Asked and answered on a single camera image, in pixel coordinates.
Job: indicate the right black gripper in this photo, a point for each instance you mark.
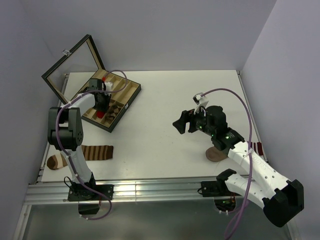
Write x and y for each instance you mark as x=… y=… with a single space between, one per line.
x=188 y=116

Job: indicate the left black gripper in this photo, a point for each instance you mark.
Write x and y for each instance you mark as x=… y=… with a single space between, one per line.
x=105 y=108

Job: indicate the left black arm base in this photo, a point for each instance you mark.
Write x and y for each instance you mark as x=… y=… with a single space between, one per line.
x=89 y=203

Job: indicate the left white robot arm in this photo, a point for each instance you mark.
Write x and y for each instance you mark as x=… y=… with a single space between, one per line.
x=65 y=131

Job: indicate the aluminium frame rail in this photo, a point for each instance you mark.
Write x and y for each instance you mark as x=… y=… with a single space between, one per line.
x=142 y=190

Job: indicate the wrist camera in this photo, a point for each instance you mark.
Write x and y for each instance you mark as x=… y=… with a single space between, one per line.
x=107 y=86
x=201 y=102

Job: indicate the black compartment display box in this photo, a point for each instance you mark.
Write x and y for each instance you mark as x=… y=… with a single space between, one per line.
x=80 y=70

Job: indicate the red christmas sock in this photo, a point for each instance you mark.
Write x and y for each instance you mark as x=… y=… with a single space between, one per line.
x=100 y=114

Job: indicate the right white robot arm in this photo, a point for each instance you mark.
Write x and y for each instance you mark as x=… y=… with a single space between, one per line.
x=281 y=199

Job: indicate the tan sock maroon stripes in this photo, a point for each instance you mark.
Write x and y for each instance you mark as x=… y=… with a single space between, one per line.
x=214 y=155

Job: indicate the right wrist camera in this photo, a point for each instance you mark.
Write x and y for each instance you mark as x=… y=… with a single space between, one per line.
x=201 y=102

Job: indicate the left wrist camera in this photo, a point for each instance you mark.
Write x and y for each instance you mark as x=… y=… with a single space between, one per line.
x=107 y=86

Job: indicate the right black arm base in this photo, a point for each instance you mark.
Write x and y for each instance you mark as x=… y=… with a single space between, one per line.
x=224 y=200

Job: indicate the brown striped sock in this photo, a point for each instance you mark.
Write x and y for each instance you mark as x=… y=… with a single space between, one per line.
x=91 y=153

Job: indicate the tan argyle sock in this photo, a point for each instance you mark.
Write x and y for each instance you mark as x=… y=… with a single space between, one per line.
x=112 y=113

